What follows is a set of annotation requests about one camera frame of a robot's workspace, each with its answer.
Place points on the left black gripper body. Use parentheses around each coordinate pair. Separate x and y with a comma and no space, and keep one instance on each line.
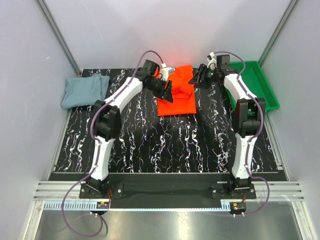
(157,86)

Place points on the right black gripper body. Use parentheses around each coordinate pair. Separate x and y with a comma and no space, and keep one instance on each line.
(208,76)

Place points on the orange t shirt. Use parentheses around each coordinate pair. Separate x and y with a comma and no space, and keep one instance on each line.
(183,94)

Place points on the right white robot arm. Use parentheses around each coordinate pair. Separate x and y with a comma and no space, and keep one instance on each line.
(247,119)

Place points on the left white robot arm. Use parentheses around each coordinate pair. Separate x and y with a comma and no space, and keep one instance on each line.
(106,123)

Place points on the green plastic tray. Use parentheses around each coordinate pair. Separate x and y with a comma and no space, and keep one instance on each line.
(255,79)

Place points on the black marbled table mat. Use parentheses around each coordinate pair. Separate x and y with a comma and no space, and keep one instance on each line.
(201,142)

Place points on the folded grey-blue t shirt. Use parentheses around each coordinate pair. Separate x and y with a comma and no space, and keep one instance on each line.
(85,91)

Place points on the left orange connector block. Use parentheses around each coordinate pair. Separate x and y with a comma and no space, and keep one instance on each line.
(103,205)

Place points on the orange connector block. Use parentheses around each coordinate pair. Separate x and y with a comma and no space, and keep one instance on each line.
(238,206)
(103,205)

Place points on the right orange connector block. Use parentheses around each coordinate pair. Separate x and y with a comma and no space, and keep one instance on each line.
(238,206)

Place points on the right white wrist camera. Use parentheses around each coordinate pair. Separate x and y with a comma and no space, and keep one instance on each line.
(212,62)

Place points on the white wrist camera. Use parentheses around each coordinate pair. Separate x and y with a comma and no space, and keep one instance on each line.
(165,72)
(212,62)

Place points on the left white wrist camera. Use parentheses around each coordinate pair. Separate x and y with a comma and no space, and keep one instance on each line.
(165,72)

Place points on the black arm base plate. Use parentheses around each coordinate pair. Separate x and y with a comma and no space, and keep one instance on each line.
(167,202)

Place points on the aluminium frame rail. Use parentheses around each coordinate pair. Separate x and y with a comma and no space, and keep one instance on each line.
(275,190)

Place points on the white slotted cable duct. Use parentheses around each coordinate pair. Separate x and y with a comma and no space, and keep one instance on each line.
(73,205)

